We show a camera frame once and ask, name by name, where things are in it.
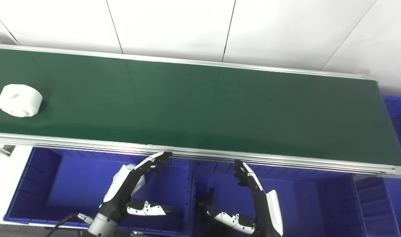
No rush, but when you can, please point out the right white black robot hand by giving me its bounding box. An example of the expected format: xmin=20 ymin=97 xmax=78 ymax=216
xmin=196 ymin=160 xmax=285 ymax=237

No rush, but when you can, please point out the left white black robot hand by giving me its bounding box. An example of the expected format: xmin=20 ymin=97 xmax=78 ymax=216
xmin=99 ymin=151 xmax=175 ymax=223

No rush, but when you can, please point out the white round plastic part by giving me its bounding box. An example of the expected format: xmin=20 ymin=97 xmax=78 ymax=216
xmin=113 ymin=163 xmax=147 ymax=198
xmin=0 ymin=84 xmax=43 ymax=118

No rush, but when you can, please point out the blue plastic bin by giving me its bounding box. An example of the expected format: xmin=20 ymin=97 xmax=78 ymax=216
xmin=3 ymin=146 xmax=195 ymax=236
xmin=190 ymin=160 xmax=365 ymax=237
xmin=352 ymin=95 xmax=401 ymax=237

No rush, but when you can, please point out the green conveyor belt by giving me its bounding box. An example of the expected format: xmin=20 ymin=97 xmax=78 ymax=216
xmin=0 ymin=43 xmax=401 ymax=179
xmin=0 ymin=48 xmax=401 ymax=167

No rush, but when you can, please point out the aluminium conveyor support leg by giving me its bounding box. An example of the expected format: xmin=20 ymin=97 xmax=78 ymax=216
xmin=0 ymin=143 xmax=16 ymax=157

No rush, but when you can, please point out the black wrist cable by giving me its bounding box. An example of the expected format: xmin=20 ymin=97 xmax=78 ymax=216
xmin=44 ymin=213 xmax=95 ymax=237

